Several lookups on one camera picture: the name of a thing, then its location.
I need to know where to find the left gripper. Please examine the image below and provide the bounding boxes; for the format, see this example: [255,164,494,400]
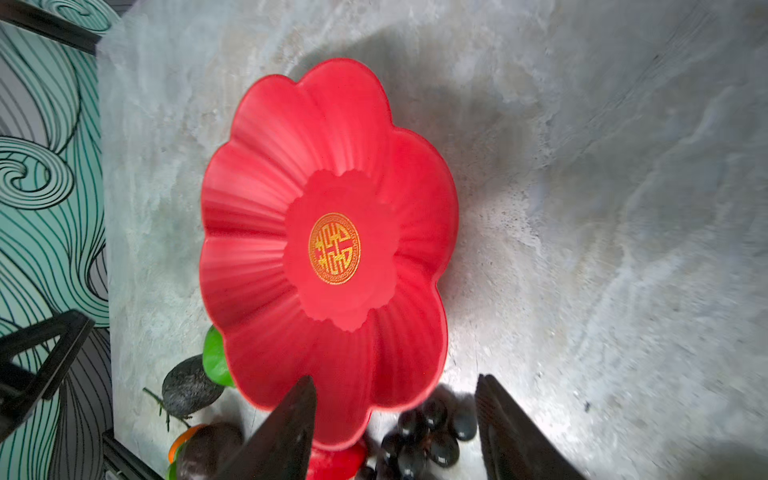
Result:
[1,310,95,440]

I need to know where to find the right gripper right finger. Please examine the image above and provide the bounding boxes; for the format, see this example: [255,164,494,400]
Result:
[474,374,583,479]

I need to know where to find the lower orange cherry tomato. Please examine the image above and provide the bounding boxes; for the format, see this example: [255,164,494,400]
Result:
[165,424,206,480]

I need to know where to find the red fake strawberry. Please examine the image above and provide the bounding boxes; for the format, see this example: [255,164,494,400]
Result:
[306,440,368,480]

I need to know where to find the dark brown fake avocado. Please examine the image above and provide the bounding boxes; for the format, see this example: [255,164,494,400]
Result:
[176,423,244,479]

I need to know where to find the green fake lime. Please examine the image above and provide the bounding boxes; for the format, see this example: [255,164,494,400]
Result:
[202,326,235,388]

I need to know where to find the red flower-shaped fruit bowl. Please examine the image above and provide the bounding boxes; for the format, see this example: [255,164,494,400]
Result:
[199,58,459,450]

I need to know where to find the dark purple fake grapes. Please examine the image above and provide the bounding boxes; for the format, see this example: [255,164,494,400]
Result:
[354,391,478,479]

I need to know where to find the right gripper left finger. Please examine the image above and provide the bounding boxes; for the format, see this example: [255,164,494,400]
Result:
[216,376,317,480]

